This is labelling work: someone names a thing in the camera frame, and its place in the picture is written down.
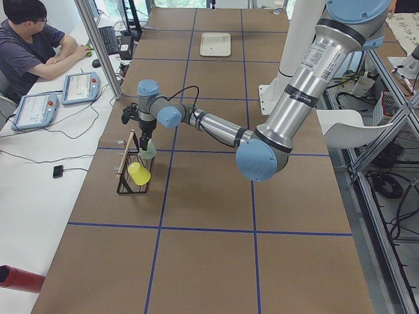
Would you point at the cream rabbit print tray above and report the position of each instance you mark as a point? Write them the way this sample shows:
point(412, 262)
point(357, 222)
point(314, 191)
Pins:
point(215, 44)

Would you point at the red cylinder bottle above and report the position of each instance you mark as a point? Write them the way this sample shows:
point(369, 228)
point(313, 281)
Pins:
point(22, 280)

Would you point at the yellow plastic cup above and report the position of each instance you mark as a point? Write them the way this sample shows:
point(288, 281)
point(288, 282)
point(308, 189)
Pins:
point(139, 174)

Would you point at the near blue teach pendant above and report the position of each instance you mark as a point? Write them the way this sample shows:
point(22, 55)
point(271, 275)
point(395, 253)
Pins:
point(35, 111)

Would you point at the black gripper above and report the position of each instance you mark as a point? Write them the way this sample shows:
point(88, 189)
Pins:
point(146, 127)

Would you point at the black wire cup rack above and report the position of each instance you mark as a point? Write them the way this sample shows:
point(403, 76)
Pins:
point(126, 185)

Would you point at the blue teach pendant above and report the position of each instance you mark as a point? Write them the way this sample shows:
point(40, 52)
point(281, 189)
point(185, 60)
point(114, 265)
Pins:
point(81, 88)
point(35, 111)

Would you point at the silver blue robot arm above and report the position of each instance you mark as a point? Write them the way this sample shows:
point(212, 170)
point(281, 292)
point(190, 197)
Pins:
point(321, 35)

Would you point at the small black puck device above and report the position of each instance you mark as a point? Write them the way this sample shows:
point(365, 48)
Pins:
point(58, 171)

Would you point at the pale green plastic cup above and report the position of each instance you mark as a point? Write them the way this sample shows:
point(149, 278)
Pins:
point(149, 153)

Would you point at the seated man in blue shirt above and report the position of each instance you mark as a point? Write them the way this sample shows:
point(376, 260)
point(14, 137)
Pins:
point(32, 49)

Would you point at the green toy object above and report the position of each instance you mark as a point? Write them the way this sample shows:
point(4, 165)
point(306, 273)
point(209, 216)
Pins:
point(90, 50)

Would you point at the black keyboard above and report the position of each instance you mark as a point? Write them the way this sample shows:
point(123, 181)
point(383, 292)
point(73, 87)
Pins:
point(109, 39)

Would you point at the far blue teach pendant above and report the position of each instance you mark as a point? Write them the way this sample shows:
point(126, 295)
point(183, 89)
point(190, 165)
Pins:
point(81, 88)

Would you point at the black power adapter box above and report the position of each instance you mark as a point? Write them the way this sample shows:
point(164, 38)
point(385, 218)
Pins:
point(126, 47)

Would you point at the black computer mouse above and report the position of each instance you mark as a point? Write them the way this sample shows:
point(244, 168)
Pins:
point(96, 63)

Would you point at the aluminium frame post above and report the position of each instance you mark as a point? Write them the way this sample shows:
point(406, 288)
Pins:
point(94, 35)

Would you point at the white paper cup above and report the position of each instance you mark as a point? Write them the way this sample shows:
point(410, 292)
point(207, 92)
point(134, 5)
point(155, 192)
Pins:
point(278, 6)

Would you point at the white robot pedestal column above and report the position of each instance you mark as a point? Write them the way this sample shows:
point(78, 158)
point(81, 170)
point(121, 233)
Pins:
point(288, 65)

